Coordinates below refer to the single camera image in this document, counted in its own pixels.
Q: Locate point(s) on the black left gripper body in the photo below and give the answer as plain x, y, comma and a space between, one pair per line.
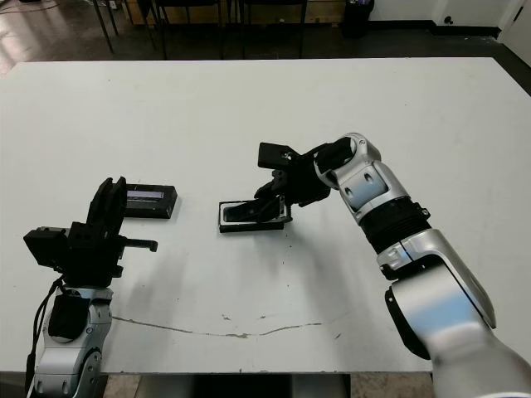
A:
93, 257

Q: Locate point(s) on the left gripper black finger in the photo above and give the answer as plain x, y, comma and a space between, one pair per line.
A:
101, 205
119, 203

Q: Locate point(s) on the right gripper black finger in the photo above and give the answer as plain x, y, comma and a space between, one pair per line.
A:
269, 207
271, 188

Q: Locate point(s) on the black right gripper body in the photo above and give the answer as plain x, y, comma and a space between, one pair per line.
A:
305, 182

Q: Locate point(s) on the black box lid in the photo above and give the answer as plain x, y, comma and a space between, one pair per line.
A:
157, 205

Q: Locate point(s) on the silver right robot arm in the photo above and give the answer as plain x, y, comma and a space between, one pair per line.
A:
439, 269

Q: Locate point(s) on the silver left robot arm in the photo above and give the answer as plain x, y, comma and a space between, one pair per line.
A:
62, 356

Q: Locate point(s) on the black box with white insert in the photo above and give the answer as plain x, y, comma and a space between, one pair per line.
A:
249, 228

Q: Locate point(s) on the black trash bin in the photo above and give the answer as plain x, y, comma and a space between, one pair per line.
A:
357, 18

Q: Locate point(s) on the black metal table leg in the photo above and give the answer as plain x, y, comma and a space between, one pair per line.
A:
104, 27

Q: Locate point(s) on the dark grey robot body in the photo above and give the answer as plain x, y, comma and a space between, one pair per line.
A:
240, 387

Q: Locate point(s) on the white door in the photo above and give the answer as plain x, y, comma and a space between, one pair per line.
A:
518, 29

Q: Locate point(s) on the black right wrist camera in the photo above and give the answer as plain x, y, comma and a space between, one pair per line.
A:
271, 154

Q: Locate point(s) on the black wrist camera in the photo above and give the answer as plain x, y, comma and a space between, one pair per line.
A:
45, 248
271, 154

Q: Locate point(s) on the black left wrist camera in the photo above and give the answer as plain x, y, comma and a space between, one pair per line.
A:
45, 248

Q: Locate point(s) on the black wall baseboard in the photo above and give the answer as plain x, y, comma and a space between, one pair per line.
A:
456, 31

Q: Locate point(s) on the round black wall fixture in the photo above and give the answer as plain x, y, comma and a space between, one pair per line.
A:
448, 20

